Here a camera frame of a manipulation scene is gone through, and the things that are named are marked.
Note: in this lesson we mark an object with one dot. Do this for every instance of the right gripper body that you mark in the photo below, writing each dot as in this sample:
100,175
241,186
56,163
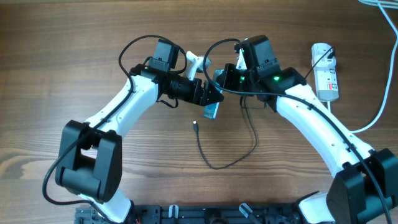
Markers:
235,78

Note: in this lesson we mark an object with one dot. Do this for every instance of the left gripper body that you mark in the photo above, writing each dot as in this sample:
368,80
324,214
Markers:
181,88

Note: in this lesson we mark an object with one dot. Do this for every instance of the blue Galaxy smartphone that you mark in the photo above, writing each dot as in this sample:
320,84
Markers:
210,111

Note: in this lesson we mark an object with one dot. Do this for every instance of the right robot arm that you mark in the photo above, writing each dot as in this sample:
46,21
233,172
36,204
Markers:
364,180

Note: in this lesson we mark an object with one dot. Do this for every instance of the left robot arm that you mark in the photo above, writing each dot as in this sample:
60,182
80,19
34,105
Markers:
90,157

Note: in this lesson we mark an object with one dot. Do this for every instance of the black charger plug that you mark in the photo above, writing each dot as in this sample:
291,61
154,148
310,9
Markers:
331,54

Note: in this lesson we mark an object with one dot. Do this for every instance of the white power strip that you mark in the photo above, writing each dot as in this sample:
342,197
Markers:
325,73

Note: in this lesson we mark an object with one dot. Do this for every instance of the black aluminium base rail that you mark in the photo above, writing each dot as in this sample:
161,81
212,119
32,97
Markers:
268,213

